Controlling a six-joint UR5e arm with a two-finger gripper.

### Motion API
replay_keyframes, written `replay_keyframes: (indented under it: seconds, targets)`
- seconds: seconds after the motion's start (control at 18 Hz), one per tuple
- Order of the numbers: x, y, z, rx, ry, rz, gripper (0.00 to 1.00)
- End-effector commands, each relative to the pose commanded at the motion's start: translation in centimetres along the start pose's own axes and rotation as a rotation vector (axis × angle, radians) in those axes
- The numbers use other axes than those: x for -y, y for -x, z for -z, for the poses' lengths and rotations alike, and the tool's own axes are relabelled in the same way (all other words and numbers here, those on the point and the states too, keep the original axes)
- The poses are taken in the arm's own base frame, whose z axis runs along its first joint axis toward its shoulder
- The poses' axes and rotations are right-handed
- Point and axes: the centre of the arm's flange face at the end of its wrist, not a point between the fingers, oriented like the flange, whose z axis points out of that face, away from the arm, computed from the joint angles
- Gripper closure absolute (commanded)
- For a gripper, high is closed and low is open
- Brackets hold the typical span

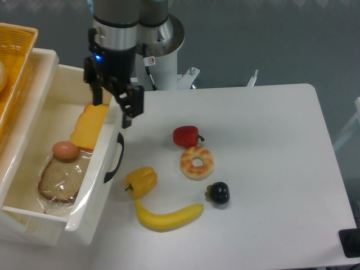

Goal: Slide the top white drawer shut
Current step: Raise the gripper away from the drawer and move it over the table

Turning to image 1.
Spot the yellow bell pepper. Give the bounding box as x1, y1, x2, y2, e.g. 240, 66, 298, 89
124, 166, 158, 199

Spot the yellow cake slice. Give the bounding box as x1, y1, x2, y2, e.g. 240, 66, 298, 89
69, 103, 109, 150

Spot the yellow banana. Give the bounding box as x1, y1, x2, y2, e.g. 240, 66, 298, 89
135, 199, 204, 232

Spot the red bell pepper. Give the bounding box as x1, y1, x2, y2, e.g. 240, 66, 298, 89
173, 125, 205, 148

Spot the yellow wicker basket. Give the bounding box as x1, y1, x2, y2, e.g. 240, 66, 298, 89
1, 22, 38, 135

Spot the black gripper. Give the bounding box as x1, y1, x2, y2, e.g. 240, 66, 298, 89
83, 28, 144, 128

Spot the brown bread slice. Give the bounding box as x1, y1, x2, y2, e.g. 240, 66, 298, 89
38, 151, 92, 203

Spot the glazed donut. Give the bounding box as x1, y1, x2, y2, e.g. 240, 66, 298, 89
179, 146, 214, 181

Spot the white metal frame right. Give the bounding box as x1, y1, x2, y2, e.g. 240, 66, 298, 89
332, 97, 359, 152

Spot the white drawer cabinet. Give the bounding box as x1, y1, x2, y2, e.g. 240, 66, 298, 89
1, 48, 90, 246

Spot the black device at edge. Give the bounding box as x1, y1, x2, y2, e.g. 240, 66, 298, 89
339, 228, 360, 258

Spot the white drawer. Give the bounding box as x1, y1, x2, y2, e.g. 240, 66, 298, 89
1, 65, 123, 239

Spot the brown egg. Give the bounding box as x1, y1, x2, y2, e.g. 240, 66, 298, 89
52, 141, 79, 160

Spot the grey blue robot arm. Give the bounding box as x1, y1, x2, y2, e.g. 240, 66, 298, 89
83, 1, 168, 128

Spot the dark mangosteen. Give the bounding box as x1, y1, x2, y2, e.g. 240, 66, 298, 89
204, 182, 230, 205

